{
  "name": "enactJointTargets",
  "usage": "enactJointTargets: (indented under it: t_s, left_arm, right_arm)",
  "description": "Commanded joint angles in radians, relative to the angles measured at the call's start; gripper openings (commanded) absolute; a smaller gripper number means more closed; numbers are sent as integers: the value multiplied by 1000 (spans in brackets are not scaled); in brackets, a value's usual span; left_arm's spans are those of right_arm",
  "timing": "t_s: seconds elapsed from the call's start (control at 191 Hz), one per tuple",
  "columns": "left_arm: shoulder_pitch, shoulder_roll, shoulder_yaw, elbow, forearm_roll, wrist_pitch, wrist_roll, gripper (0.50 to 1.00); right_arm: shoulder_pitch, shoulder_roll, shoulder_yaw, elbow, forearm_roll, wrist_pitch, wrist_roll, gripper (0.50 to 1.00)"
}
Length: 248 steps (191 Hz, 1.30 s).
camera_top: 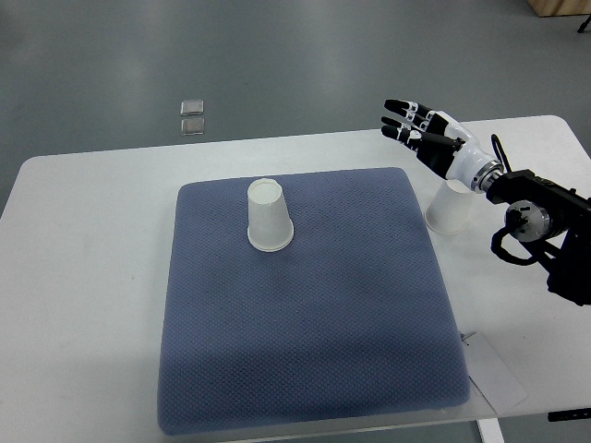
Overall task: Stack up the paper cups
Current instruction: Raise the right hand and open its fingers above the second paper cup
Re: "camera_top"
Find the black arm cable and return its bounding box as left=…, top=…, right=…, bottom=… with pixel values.
left=489, top=133, right=514, bottom=175

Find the black tripod leg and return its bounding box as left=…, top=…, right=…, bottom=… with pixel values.
left=577, top=15, right=591, bottom=33

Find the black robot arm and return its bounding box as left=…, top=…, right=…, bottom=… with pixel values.
left=485, top=170, right=590, bottom=306

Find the white table leg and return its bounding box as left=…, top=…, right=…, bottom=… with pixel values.
left=476, top=418, right=505, bottom=443

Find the upper metal floor plate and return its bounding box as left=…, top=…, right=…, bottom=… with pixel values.
left=180, top=99, right=204, bottom=116

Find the white paper cup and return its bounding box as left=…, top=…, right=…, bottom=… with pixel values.
left=247, top=178, right=295, bottom=252
left=424, top=180, right=475, bottom=234

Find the white paper cup on cushion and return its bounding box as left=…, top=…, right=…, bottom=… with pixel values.
left=247, top=178, right=295, bottom=252

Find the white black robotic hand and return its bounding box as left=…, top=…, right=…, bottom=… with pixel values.
left=381, top=100, right=504, bottom=193

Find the blue textured cushion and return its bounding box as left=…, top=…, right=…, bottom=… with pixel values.
left=158, top=167, right=470, bottom=435

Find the black table control panel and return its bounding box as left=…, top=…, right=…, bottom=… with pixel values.
left=548, top=408, right=591, bottom=423

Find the wooden furniture corner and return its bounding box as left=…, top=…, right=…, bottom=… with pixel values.
left=527, top=0, right=590, bottom=18

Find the white paper tag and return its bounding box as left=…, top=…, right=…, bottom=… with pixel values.
left=462, top=332, right=527, bottom=414

